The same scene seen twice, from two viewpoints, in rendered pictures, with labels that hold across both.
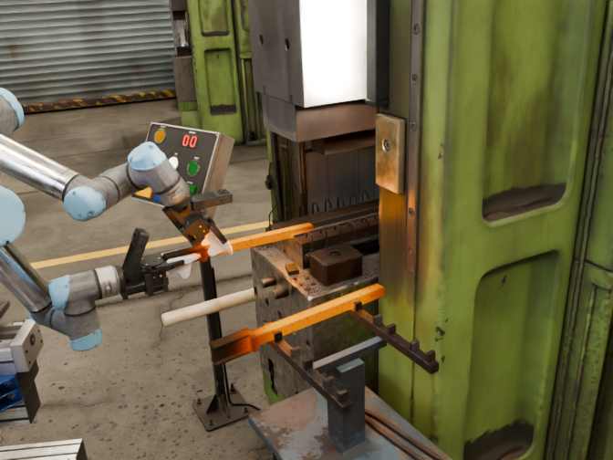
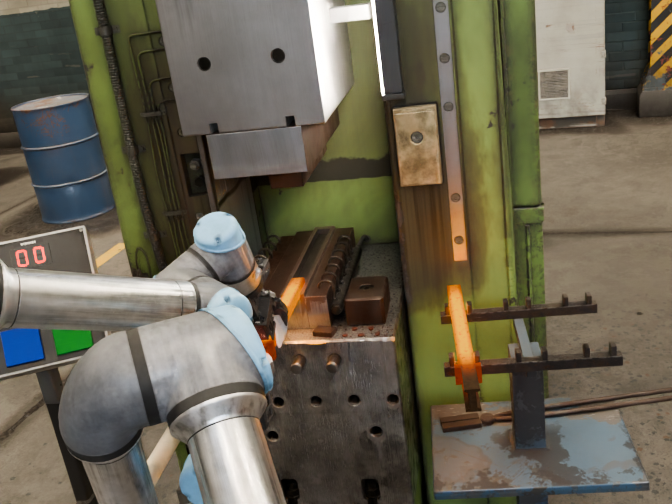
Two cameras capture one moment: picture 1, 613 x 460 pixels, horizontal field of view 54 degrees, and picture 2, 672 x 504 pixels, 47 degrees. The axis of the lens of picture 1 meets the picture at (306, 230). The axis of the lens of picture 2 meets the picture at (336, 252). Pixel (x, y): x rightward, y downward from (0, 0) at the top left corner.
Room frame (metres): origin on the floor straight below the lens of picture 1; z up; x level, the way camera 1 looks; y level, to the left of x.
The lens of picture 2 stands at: (0.47, 1.18, 1.68)
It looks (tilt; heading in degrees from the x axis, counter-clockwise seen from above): 21 degrees down; 309
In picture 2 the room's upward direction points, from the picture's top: 8 degrees counter-clockwise
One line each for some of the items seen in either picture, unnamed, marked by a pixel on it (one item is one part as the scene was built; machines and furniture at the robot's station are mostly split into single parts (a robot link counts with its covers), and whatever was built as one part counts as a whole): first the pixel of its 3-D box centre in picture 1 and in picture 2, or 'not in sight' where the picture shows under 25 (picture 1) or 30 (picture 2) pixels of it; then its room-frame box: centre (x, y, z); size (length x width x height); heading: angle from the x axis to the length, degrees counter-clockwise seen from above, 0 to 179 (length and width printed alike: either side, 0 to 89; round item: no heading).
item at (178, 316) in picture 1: (224, 302); (155, 465); (1.82, 0.30, 0.62); 0.44 x 0.05 x 0.05; 117
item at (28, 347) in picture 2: not in sight; (23, 345); (1.91, 0.47, 1.01); 0.07 x 0.05 x 0.07; 52
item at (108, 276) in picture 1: (109, 281); not in sight; (1.30, 0.49, 0.99); 0.08 x 0.05 x 0.08; 27
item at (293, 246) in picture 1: (348, 226); (302, 273); (1.65, -0.13, 0.96); 0.42 x 0.20 x 0.09; 117
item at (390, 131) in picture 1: (389, 153); (417, 145); (1.33, -0.20, 1.27); 0.09 x 0.02 x 0.17; 27
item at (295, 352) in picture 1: (344, 340); (523, 327); (1.05, -0.07, 0.96); 0.23 x 0.06 x 0.02; 121
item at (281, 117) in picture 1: (347, 106); (279, 129); (1.65, -0.13, 1.32); 0.42 x 0.20 x 0.10; 117
